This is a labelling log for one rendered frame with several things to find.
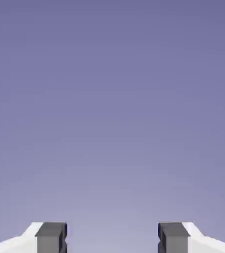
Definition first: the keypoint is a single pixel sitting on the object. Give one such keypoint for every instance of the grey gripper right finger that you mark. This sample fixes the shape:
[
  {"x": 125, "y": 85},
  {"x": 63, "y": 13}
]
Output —
[{"x": 176, "y": 241}]

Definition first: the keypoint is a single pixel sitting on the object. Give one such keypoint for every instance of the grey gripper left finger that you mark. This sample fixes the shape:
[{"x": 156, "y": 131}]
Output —
[{"x": 47, "y": 241}]

